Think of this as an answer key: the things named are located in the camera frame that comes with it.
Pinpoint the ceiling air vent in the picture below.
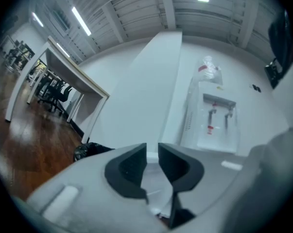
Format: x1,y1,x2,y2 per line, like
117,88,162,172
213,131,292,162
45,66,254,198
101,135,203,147
48,5,72,35

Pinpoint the white desk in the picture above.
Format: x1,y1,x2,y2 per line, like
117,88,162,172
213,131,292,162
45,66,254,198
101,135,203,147
4,34,111,144

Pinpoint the white water dispenser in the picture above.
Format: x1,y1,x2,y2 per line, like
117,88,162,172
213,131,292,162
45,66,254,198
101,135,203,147
180,80,241,155

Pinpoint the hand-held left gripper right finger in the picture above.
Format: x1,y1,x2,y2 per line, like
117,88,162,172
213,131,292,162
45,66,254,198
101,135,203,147
157,142,261,230

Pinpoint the crumpled plastic bag red label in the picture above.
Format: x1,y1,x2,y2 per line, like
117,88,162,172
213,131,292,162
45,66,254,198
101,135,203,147
196,55,224,85

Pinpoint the black trash bag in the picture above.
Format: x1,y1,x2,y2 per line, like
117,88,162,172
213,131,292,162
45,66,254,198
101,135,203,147
73,141,116,164

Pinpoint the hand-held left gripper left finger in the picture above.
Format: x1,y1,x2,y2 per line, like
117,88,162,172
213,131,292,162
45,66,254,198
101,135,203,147
26,142,168,233

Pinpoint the black office chair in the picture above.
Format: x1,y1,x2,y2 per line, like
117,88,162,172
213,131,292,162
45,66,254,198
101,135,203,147
36,79,74,113

